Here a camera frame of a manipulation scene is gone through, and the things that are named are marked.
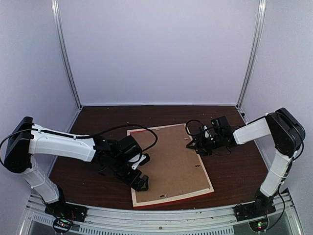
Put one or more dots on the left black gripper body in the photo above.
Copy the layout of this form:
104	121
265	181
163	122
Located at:
119	169

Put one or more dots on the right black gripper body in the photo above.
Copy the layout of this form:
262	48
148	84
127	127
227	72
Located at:
206	146

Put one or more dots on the brown cardboard backing board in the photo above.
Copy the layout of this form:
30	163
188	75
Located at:
171	164

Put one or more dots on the red wooden picture frame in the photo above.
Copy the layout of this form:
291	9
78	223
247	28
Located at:
171	200

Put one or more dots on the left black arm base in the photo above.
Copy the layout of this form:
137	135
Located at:
62	209

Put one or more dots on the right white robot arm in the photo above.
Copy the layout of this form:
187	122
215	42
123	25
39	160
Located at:
285	130

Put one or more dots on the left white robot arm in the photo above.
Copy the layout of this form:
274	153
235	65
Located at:
29	139

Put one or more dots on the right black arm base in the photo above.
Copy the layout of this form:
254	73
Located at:
261	206

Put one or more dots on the left circuit board with leds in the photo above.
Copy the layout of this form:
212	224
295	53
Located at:
61	225

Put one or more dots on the circuit board with leds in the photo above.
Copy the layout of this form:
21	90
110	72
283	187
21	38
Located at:
258	225
61	225

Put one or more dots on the right circuit board with leds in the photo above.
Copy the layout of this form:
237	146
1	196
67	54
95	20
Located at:
258	225

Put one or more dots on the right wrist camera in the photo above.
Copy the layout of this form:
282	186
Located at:
205	132

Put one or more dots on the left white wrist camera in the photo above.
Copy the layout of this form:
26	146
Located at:
139	160

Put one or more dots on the front aluminium rail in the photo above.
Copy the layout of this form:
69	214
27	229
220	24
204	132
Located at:
211	221

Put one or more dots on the left aluminium corner post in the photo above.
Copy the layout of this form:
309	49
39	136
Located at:
65	57

